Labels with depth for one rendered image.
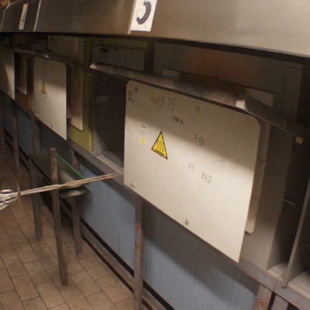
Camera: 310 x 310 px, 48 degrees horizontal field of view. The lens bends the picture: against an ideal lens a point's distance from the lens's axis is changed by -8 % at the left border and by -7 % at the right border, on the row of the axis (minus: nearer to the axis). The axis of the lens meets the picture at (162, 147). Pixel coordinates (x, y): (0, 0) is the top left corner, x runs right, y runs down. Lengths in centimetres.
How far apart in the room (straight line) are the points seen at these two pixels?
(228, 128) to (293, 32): 43
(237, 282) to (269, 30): 96
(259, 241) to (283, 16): 71
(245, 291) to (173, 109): 68
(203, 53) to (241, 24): 54
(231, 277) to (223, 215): 41
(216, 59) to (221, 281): 80
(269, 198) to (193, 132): 28
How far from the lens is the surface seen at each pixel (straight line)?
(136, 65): 145
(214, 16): 70
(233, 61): 108
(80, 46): 196
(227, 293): 141
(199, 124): 102
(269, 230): 108
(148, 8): 88
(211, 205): 104
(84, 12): 122
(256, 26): 63
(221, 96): 79
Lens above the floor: 152
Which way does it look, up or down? 18 degrees down
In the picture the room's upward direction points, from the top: 3 degrees clockwise
